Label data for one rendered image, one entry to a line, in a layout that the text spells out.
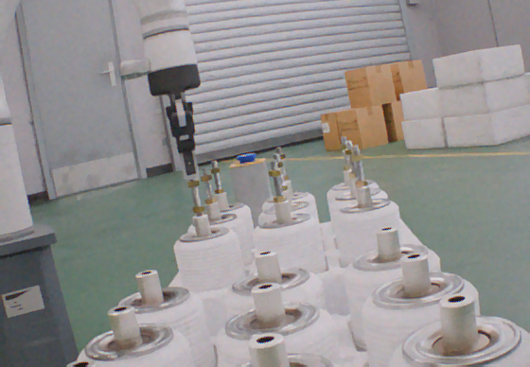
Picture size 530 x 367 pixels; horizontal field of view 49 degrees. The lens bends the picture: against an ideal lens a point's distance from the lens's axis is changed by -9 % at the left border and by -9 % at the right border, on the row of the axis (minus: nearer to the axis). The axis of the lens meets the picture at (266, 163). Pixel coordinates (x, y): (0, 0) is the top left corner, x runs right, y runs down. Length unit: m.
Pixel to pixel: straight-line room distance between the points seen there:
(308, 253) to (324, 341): 0.42
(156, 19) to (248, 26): 5.71
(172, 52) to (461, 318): 0.62
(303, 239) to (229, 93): 5.53
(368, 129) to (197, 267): 3.91
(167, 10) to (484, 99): 2.82
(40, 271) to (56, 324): 0.08
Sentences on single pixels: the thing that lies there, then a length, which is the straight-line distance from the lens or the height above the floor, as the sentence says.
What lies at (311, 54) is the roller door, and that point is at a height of 0.92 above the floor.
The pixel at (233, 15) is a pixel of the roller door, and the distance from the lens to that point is 6.54.
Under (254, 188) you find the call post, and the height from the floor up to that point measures 0.26.
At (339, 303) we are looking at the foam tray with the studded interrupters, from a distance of 0.87.
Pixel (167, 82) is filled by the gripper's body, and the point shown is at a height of 0.48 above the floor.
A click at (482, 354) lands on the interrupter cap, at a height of 0.25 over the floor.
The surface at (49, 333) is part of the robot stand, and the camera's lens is 0.97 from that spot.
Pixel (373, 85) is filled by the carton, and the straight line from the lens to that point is 4.80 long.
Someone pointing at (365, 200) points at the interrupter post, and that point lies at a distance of 0.91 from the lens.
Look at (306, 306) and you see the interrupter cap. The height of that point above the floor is 0.25.
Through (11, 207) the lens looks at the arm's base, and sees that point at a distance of 0.96.
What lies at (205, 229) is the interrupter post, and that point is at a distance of 0.92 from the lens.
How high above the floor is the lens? 0.41
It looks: 5 degrees down
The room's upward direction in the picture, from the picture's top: 11 degrees counter-clockwise
